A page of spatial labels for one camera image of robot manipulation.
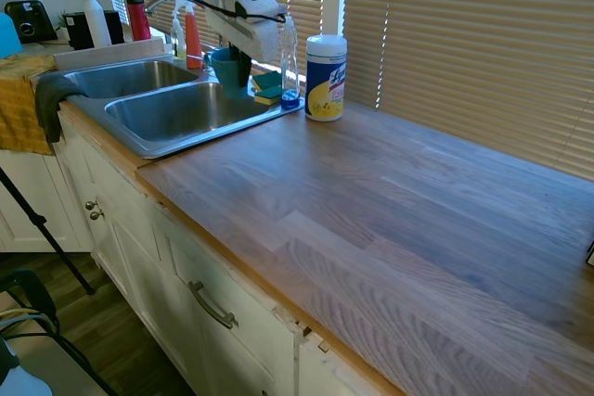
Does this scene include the yellow green sponge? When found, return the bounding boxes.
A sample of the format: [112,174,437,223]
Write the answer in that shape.
[252,70,283,93]
[253,86,283,108]

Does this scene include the blue plastic bowl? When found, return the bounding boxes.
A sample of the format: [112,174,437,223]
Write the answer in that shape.
[0,11,24,60]

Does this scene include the clear dish soap bottle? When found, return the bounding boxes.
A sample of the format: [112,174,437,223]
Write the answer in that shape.
[279,14,302,111]

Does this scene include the black tripod leg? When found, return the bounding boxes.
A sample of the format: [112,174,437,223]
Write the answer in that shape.
[0,166,97,296]

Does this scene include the black toaster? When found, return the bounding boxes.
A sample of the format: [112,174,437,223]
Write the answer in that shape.
[1,0,59,44]

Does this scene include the yellow patterned cloth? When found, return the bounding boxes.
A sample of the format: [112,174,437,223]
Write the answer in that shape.
[0,53,60,157]

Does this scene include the white kitchen cabinet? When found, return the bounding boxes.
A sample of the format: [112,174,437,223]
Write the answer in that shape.
[0,108,363,396]

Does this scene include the black canister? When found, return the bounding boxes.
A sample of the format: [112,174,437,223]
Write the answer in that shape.
[64,9,126,51]

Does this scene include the metal bar cabinet handle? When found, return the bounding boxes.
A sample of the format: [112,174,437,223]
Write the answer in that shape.
[187,280,239,330]

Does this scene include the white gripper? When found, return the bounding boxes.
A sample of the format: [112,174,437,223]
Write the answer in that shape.
[205,0,286,89]

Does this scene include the orange spray bottle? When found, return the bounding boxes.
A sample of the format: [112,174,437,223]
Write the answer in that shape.
[184,0,205,71]

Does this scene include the grey dish cloth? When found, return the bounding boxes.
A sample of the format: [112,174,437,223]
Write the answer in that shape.
[33,71,90,145]

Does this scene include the teal mug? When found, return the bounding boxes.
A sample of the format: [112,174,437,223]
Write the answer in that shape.
[203,46,254,101]

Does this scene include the red water bottle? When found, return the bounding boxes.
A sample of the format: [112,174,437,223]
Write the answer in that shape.
[121,0,153,42]

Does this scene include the disinfecting wipes canister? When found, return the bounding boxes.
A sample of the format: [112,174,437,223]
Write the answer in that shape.
[304,33,349,123]

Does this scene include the stainless double sink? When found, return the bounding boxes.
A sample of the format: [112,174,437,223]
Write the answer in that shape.
[54,57,306,160]

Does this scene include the clear yellow-liquid spray bottle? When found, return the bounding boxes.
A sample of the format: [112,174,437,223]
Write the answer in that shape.
[169,0,187,62]

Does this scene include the white water bottle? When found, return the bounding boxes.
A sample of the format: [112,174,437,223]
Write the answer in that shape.
[78,0,113,49]

